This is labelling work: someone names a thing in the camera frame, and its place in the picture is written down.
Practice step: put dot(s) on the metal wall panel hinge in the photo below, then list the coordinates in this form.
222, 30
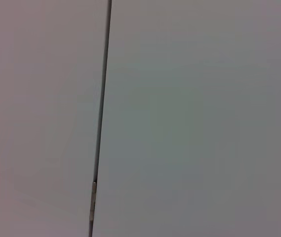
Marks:
93, 207

